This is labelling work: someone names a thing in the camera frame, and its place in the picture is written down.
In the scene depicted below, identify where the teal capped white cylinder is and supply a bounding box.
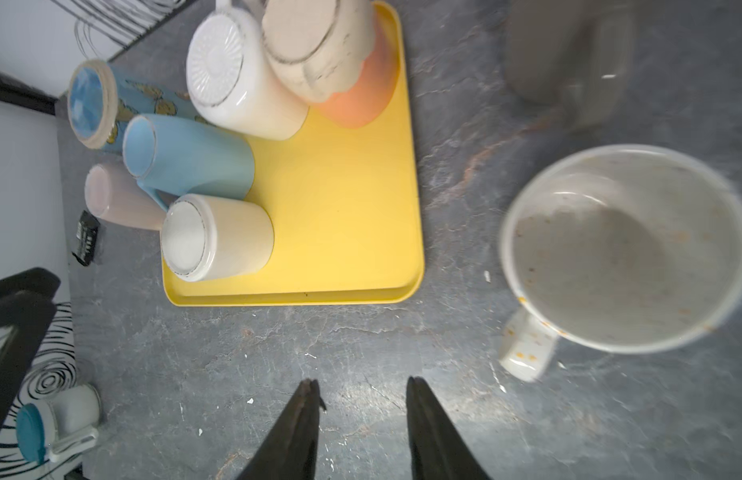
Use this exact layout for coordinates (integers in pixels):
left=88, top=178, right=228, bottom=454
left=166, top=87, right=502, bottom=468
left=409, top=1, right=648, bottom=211
left=16, top=384, right=102, bottom=463

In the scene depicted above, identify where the pink mug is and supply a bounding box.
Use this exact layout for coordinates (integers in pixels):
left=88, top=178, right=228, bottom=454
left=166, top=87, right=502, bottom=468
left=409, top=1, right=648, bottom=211
left=84, top=163, right=166, bottom=231

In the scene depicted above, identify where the blue butterfly mug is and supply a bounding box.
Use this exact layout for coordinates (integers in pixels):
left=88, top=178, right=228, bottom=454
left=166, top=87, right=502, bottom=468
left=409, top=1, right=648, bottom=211
left=67, top=59, right=205, bottom=154

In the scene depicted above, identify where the yellow plastic tray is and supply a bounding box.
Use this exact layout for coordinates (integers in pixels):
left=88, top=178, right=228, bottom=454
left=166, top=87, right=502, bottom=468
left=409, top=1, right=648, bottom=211
left=162, top=70, right=425, bottom=307

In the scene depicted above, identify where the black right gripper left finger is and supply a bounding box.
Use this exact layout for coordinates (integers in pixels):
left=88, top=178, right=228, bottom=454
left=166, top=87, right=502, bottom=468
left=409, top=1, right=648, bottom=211
left=238, top=379, right=326, bottom=480

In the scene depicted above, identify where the black snack bar wrapper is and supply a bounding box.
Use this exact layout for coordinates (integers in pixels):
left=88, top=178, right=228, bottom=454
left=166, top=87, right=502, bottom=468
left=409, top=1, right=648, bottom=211
left=72, top=210, right=101, bottom=267

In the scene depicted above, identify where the speckled white mug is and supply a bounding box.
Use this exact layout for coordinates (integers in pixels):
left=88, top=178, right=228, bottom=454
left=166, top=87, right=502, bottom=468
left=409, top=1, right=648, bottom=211
left=498, top=144, right=742, bottom=382

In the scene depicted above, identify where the large grey-beige mug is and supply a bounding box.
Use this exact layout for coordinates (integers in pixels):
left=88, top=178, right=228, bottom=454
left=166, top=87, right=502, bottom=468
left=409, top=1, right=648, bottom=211
left=262, top=0, right=376, bottom=104

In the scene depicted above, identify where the white ribbed mug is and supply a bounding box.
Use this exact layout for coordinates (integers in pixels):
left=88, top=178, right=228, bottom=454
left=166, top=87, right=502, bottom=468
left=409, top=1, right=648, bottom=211
left=186, top=1, right=309, bottom=141

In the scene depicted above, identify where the cream mug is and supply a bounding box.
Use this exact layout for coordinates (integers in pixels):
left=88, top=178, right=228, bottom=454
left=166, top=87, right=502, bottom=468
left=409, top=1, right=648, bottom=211
left=160, top=194, right=275, bottom=282

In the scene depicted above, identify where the light blue mug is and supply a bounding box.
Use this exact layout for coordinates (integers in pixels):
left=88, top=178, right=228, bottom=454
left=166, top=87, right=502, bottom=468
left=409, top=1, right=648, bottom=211
left=123, top=114, right=255, bottom=210

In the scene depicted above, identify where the orange mug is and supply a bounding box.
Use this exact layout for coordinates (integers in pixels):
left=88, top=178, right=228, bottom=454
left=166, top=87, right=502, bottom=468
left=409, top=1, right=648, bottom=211
left=313, top=13, right=398, bottom=128

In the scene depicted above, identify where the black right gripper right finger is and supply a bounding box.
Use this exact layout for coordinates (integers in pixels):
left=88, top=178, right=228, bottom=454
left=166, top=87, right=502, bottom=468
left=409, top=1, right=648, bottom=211
left=406, top=377, right=490, bottom=479

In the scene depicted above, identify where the small grey mug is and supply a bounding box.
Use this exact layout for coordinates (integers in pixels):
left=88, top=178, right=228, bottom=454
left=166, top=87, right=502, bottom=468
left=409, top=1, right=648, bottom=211
left=505, top=1, right=636, bottom=130

